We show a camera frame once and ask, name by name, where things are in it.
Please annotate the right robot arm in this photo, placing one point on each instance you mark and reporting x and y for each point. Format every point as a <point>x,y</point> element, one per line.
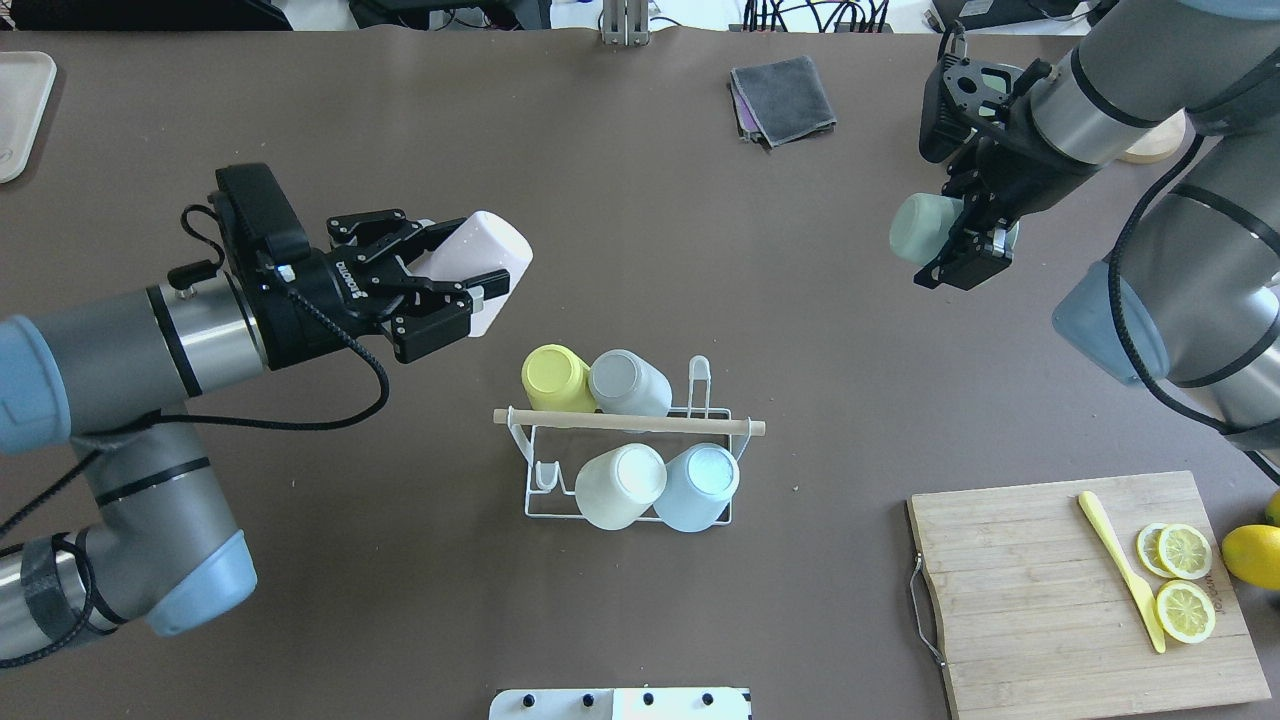
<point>1185,302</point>

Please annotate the light blue cup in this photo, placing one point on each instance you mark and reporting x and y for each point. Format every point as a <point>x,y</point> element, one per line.
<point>700,483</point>

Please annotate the mint green cup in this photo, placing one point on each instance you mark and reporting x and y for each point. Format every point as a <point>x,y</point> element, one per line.
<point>920,227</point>

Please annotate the grey cup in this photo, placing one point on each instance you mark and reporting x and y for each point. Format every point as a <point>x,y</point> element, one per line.
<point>623,383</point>

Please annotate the yellow cup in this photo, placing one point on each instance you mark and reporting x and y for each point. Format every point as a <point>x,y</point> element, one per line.
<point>556,379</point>

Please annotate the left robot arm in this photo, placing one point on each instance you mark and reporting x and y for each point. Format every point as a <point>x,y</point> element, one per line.
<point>111,380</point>

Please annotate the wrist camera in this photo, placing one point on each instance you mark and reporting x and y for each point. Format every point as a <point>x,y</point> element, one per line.
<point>259,228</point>
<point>963,96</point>

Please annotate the cream tray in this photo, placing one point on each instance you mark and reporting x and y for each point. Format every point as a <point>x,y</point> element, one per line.
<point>27,78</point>

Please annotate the pink cup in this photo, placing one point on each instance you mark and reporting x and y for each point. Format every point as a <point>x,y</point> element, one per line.
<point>483,243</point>

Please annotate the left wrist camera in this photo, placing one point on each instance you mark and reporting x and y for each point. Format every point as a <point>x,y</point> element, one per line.
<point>259,228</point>

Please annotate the wooden mug tree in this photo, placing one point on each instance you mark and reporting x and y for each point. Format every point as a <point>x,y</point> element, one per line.
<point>1157,143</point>

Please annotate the yellow plastic knife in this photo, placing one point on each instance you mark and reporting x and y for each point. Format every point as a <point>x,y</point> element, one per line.
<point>1138,587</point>

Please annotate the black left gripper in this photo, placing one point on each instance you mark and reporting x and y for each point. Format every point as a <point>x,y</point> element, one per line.
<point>312,312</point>

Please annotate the grey folded cloth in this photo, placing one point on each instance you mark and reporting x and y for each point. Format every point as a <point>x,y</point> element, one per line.
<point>786,98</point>

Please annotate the pink cloth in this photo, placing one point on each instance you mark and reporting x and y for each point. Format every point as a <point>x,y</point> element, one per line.
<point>746,122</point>

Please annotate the wooden cutting board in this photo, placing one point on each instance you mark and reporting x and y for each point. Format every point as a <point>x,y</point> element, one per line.
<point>1034,621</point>

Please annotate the white wire cup rack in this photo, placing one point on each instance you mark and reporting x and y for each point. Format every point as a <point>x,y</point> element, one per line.
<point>554,446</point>

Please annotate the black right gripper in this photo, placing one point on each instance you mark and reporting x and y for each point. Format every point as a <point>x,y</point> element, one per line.
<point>1012,163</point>

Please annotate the whole yellow lemon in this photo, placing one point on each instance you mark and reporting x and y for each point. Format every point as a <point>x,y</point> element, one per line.
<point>1271,511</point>
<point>1251,554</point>

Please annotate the cream white cup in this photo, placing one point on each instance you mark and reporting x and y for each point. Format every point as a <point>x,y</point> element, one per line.
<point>614,489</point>

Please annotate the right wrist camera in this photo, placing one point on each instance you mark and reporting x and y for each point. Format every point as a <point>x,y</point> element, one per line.
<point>963,96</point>

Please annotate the lemon slice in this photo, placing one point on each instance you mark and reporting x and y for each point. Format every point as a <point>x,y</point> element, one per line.
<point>1146,544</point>
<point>1185,611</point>
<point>1184,552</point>

